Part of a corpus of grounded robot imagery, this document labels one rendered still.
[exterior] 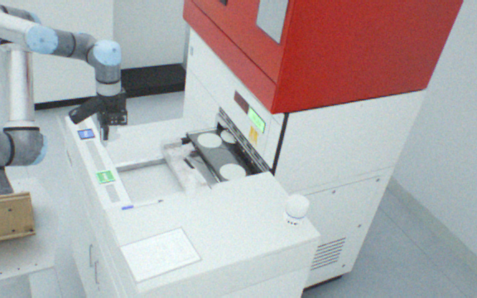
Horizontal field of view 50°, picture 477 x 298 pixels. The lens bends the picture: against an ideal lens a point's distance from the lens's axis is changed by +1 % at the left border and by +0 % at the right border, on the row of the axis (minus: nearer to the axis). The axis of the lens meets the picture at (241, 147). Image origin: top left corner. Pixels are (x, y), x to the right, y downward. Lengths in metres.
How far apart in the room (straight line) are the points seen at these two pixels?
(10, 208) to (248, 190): 0.78
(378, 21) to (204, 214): 0.87
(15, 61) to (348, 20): 1.11
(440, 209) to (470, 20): 1.14
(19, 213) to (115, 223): 0.31
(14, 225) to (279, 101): 0.95
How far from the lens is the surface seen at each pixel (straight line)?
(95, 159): 1.89
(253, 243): 1.62
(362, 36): 1.78
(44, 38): 1.50
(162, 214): 1.67
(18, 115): 1.86
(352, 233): 2.57
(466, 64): 3.08
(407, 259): 3.20
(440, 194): 3.35
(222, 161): 2.01
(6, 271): 1.75
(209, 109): 2.30
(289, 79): 1.68
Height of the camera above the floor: 2.14
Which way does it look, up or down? 36 degrees down
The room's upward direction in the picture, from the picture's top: 10 degrees clockwise
